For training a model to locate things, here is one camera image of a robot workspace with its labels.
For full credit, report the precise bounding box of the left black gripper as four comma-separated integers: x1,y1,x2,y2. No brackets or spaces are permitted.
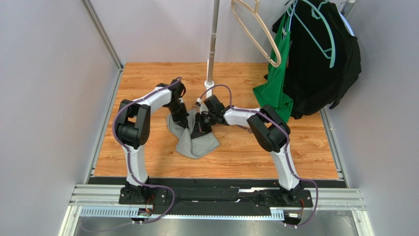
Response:
167,102,190,130

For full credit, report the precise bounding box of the grey cloth napkin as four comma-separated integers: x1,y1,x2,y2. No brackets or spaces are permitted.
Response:
166,115,220,159

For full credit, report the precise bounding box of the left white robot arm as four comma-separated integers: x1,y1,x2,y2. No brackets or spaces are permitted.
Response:
112,77,189,201

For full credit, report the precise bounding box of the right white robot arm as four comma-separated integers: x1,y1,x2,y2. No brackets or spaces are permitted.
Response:
191,95,304,205

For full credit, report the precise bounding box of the green shirt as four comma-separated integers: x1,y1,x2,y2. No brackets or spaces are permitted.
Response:
253,14,293,122

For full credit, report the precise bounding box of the metal stand pole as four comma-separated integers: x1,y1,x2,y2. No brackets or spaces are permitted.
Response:
205,0,220,87

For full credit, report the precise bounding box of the beige clothes hanger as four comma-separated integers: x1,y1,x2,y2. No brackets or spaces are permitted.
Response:
231,0,282,68

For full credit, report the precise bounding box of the black shirt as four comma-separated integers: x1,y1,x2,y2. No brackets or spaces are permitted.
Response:
283,0,361,119

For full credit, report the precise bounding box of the teal clothes hanger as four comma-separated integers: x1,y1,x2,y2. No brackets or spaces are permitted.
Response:
286,0,337,69

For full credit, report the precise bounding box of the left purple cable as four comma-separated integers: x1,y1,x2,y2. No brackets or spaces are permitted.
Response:
112,76,176,225

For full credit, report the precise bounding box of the purple cable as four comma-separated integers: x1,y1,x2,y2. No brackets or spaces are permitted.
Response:
196,84,320,228
112,76,176,225

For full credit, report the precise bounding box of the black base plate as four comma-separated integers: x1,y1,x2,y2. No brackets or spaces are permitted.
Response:
88,177,313,217

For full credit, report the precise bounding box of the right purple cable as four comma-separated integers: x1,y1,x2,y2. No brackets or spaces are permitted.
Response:
196,84,320,228

